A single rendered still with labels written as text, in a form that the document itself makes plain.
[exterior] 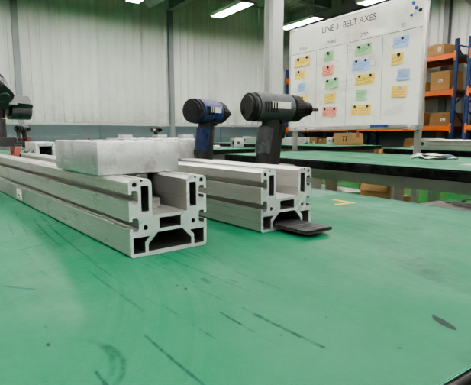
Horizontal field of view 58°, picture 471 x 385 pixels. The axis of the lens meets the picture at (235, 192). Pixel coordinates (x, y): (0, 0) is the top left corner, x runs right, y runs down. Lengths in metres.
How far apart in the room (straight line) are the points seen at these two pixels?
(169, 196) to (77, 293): 0.19
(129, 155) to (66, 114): 11.98
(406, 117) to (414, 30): 0.64
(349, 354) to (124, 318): 0.16
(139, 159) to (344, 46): 3.62
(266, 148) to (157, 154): 0.39
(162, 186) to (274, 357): 0.32
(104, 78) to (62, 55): 1.18
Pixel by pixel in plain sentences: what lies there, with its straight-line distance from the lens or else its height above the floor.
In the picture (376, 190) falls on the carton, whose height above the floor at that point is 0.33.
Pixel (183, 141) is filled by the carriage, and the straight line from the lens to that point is 0.87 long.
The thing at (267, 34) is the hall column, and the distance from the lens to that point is 9.56.
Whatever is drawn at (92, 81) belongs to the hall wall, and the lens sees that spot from 12.77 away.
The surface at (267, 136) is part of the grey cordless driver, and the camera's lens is 0.90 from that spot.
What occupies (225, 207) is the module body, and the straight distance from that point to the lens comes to 0.64.
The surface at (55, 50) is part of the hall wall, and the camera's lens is 12.65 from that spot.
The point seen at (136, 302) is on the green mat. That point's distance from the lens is 0.36.
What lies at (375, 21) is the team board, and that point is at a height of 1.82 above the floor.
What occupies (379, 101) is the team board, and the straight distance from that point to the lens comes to 3.77.
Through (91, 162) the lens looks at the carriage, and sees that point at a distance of 0.54.
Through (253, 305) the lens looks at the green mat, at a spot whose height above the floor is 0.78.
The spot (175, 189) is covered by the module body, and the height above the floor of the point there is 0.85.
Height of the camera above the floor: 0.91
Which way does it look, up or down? 8 degrees down
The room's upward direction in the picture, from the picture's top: straight up
